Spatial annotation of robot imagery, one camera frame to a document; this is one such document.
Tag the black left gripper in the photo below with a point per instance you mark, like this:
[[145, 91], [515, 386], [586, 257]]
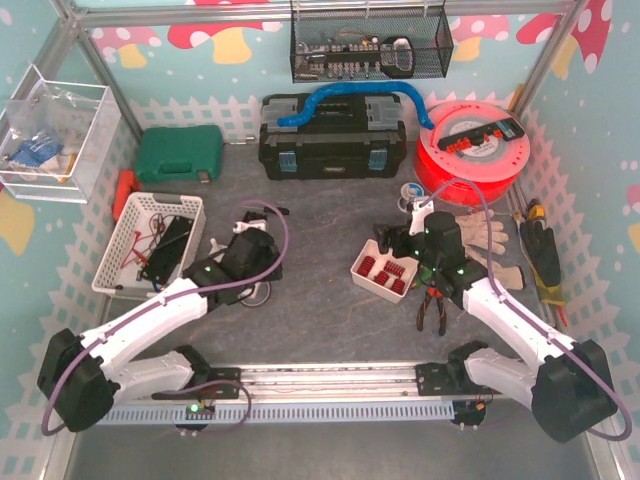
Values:
[[270, 270]]

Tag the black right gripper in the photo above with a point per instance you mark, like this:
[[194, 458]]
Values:
[[391, 238]]

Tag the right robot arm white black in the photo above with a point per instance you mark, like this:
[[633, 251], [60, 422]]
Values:
[[565, 384]]

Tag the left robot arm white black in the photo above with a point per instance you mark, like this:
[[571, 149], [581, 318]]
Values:
[[84, 375]]

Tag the white tray of springs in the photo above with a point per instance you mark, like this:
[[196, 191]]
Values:
[[383, 274]]

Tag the white knit glove upper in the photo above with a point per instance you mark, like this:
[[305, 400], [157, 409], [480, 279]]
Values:
[[481, 230]]

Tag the white knit glove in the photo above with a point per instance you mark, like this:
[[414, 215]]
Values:
[[511, 277], [481, 230]]

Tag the white knit glove lower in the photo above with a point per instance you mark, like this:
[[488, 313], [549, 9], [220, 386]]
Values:
[[511, 277]]

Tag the black device in basket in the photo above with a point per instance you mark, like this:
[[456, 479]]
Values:
[[168, 252]]

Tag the white perforated plastic basket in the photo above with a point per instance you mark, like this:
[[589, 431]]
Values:
[[138, 230]]

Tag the red filament spool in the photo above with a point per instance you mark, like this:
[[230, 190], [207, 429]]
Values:
[[479, 173]]

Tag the black plastic toolbox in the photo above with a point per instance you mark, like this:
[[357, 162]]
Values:
[[348, 137]]

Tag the green plastic tool case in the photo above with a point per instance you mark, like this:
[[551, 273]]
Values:
[[179, 153]]

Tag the black rubber glove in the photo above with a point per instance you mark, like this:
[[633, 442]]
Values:
[[540, 247]]

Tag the black terminal strip red buttons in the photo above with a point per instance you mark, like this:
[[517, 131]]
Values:
[[507, 129]]

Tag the blue white glove in box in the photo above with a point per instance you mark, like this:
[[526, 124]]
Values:
[[39, 152]]

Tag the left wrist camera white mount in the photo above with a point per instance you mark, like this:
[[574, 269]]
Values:
[[251, 220]]

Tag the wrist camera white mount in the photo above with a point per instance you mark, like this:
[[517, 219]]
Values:
[[251, 220], [419, 210]]

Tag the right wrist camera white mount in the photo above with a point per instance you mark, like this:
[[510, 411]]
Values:
[[419, 210]]

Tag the white peg base plate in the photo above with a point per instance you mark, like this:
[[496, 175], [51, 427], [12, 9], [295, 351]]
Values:
[[216, 249]]

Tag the solder wire spool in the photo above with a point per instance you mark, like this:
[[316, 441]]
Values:
[[408, 192]]

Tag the orange handled pliers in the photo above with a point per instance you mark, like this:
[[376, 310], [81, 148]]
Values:
[[433, 302]]

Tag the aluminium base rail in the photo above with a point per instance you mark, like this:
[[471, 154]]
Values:
[[335, 382]]

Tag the orange tool handle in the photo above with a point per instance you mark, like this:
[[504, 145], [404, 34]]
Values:
[[127, 184]]

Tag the grey slotted cable duct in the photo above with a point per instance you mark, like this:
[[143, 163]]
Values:
[[271, 413]]

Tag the black wire mesh basket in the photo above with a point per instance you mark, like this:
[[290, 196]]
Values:
[[369, 40]]

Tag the clear acrylic wall box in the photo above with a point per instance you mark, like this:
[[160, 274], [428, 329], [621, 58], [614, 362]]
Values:
[[84, 116]]

